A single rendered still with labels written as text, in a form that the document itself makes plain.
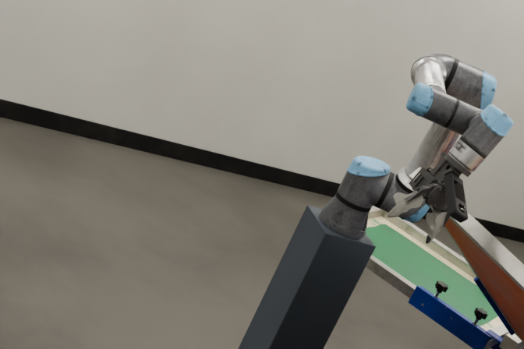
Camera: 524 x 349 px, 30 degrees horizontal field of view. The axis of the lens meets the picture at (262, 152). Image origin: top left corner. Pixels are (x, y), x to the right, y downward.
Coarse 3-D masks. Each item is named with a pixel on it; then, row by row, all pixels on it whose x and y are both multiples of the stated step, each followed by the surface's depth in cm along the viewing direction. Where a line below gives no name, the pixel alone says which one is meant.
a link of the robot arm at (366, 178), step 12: (360, 156) 297; (348, 168) 296; (360, 168) 291; (372, 168) 290; (384, 168) 292; (348, 180) 294; (360, 180) 291; (372, 180) 290; (384, 180) 291; (348, 192) 293; (360, 192) 292; (372, 192) 291; (384, 192) 291; (360, 204) 293; (372, 204) 295
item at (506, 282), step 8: (488, 264) 242; (496, 264) 229; (496, 272) 239; (504, 272) 227; (504, 280) 238; (512, 280) 224; (504, 288) 249; (512, 288) 234; (520, 288) 222; (512, 296) 244; (520, 296) 231; (520, 304) 241; (520, 312) 254
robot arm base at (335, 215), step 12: (336, 192) 298; (336, 204) 296; (348, 204) 293; (324, 216) 297; (336, 216) 295; (348, 216) 294; (360, 216) 295; (336, 228) 294; (348, 228) 294; (360, 228) 296
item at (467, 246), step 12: (456, 228) 249; (456, 240) 267; (468, 240) 244; (468, 252) 263; (480, 264) 257; (480, 276) 276; (492, 276) 252; (492, 288) 272; (504, 300) 267; (504, 312) 290; (516, 312) 261; (516, 324) 282
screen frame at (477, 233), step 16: (432, 208) 265; (464, 224) 238; (480, 224) 235; (480, 240) 232; (496, 240) 229; (464, 256) 279; (496, 256) 226; (512, 256) 223; (512, 272) 221; (496, 304) 292
